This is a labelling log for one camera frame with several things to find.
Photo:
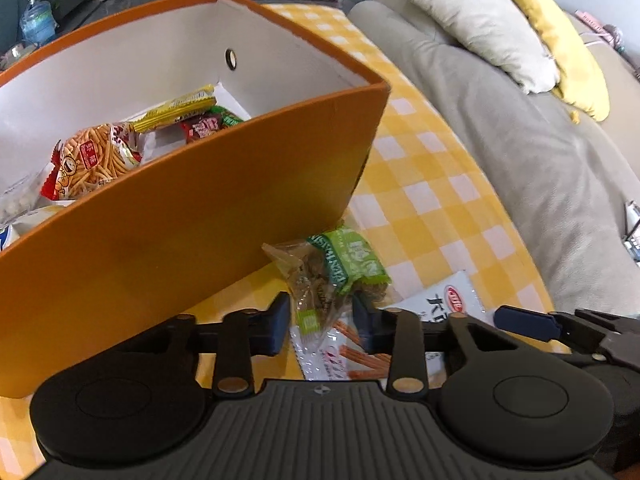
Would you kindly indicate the orange cardboard box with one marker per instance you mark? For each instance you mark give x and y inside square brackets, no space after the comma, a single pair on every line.
[173,231]

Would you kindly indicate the blue water jug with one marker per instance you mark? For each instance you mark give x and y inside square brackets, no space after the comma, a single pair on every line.
[38,23]

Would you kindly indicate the beige sofa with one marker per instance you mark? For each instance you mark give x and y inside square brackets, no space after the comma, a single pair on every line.
[564,185]

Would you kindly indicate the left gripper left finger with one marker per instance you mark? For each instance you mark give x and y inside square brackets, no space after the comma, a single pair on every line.
[246,333]

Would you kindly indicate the white cushion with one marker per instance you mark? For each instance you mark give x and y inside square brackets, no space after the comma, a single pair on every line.
[499,32]

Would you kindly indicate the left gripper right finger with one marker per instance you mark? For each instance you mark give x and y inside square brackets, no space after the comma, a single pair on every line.
[398,333]

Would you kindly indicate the yellow snack packet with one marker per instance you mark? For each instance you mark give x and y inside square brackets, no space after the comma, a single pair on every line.
[176,110]

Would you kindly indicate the clear packet red label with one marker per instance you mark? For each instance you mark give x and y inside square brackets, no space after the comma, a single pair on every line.
[27,222]

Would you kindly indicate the yellow cushion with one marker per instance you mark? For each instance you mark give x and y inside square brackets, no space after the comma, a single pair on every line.
[582,82]

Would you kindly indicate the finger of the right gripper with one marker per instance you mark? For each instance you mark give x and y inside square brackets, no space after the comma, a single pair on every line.
[575,333]

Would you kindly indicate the orange stick snack bag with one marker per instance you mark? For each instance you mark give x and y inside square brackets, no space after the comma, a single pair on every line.
[92,157]

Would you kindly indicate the yellow checkered tablecloth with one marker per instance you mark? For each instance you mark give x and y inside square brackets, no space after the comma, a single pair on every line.
[422,203]

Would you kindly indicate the green clear snack packet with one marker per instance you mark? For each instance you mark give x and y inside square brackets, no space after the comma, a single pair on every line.
[323,271]

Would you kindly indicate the dark red snack packet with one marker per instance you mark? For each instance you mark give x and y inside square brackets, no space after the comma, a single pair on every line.
[197,128]

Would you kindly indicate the clear hawthorn ball packet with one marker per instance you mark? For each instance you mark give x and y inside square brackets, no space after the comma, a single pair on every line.
[23,195]

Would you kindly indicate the white spicy strip packet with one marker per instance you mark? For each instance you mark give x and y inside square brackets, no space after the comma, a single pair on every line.
[341,356]

